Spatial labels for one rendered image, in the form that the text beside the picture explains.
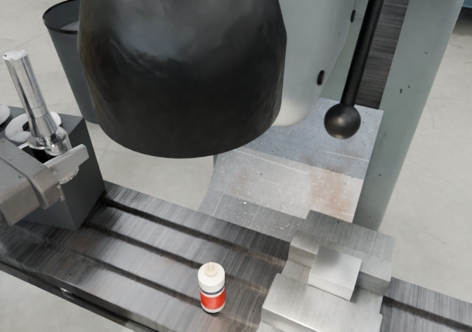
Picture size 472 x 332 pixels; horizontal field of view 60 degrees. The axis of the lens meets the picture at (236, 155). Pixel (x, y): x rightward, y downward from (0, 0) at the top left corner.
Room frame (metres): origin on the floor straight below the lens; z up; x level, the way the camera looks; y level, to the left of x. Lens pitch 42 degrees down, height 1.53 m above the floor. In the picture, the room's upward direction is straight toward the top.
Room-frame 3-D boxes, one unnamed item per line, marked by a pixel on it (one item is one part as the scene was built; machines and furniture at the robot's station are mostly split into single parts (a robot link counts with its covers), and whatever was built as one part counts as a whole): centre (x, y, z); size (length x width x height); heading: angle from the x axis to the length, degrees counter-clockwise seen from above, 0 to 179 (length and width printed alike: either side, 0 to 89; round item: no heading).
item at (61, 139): (0.40, 0.24, 1.20); 0.05 x 0.05 x 0.01
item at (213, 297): (0.34, 0.04, 0.96); 0.04 x 0.04 x 0.11
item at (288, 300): (0.27, -0.11, 0.99); 0.15 x 0.06 x 0.04; 65
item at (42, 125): (0.40, 0.24, 1.26); 0.03 x 0.03 x 0.11
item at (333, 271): (0.32, -0.14, 1.01); 0.06 x 0.05 x 0.06; 65
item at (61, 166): (0.38, 0.21, 1.18); 0.06 x 0.02 x 0.03; 144
